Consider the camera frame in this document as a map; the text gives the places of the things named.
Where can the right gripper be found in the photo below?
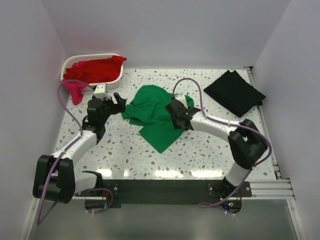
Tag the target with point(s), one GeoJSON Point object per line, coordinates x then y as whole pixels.
{"type": "Point", "coordinates": [174, 122]}

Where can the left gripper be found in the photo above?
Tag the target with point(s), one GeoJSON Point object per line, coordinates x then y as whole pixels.
{"type": "Point", "coordinates": [117, 108]}

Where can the green t-shirt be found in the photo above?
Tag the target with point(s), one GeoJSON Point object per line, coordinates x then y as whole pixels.
{"type": "Point", "coordinates": [147, 109]}

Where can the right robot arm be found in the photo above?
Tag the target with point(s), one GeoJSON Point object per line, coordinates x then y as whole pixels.
{"type": "Point", "coordinates": [246, 143]}

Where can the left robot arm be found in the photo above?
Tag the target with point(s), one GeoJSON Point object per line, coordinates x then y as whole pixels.
{"type": "Point", "coordinates": [55, 178]}

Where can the white perforated laundry basket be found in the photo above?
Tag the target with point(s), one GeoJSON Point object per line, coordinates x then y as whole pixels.
{"type": "Point", "coordinates": [89, 57]}

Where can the red t-shirt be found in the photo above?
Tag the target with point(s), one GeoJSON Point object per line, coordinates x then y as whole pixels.
{"type": "Point", "coordinates": [95, 71]}

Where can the pink t-shirt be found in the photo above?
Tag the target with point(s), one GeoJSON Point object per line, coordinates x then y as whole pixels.
{"type": "Point", "coordinates": [75, 88]}

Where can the folded black t-shirt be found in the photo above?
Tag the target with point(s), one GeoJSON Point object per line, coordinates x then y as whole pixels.
{"type": "Point", "coordinates": [233, 93]}

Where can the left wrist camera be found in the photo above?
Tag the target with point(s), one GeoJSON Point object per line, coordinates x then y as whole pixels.
{"type": "Point", "coordinates": [101, 92]}

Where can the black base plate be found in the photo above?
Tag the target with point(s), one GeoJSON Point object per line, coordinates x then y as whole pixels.
{"type": "Point", "coordinates": [156, 192]}

